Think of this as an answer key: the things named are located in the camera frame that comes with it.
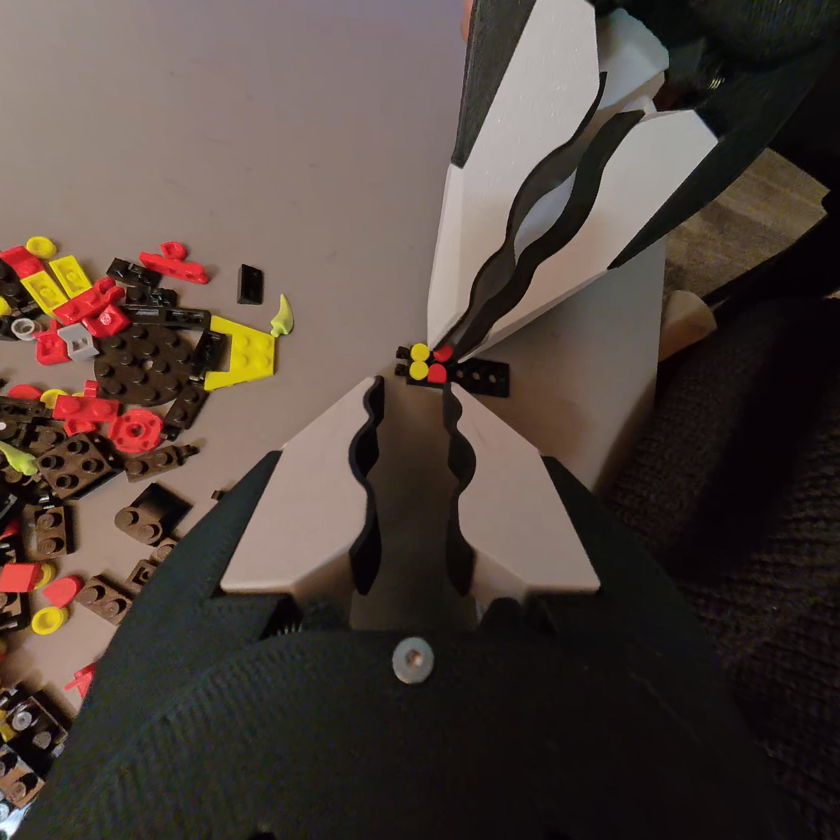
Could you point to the person's right hand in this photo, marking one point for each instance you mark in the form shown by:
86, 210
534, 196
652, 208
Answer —
464, 19

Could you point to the yellow wedge lego plate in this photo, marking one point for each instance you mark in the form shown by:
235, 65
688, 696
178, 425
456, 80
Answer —
246, 351

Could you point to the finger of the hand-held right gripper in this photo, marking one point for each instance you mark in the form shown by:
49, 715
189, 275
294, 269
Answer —
630, 197
525, 98

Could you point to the lime lego claw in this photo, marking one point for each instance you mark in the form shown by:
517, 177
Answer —
283, 318

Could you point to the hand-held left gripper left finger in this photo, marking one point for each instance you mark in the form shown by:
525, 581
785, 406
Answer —
302, 518

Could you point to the beige rounded object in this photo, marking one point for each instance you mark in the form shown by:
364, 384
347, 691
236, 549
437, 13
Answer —
686, 325

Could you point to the person's dark knit sweater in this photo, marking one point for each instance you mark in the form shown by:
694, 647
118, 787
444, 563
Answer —
741, 558

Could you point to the small black lego tile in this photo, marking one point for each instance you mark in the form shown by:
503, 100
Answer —
250, 283

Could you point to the small red lego piece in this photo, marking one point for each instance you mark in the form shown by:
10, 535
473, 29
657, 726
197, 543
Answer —
443, 353

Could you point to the pile of loose lego pieces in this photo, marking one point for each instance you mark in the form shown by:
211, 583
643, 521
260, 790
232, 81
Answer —
72, 420

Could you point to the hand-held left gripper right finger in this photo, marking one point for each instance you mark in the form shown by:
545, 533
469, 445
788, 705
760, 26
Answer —
525, 525

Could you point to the black lego plate assembly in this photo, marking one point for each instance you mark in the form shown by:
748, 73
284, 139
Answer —
482, 379

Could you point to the long red lego plate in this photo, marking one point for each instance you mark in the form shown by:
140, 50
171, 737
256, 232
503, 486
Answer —
176, 268

